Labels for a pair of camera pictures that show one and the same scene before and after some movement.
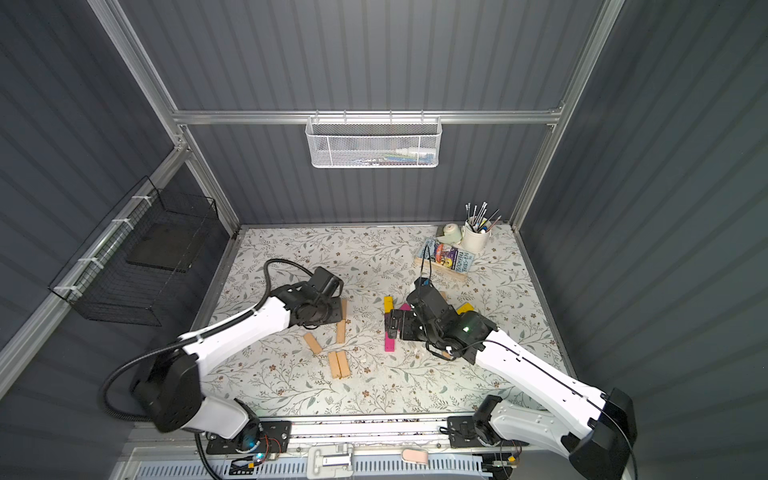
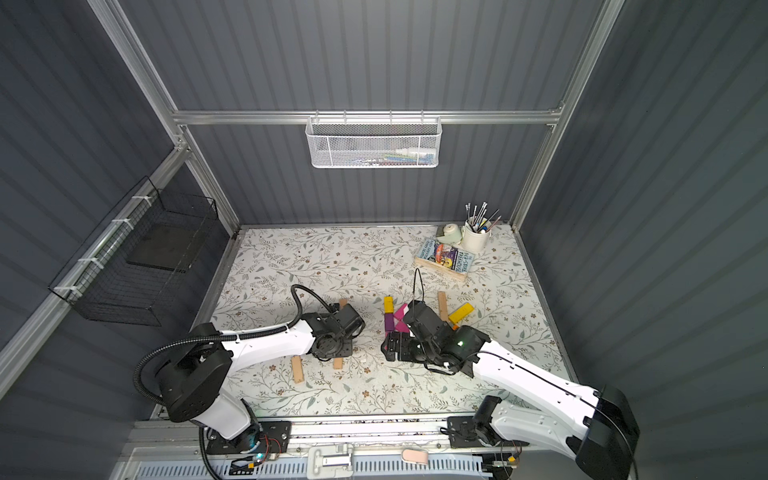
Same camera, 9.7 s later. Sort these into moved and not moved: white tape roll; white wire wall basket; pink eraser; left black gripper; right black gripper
Moved: right black gripper; left black gripper
Not moved: pink eraser; white wire wall basket; white tape roll
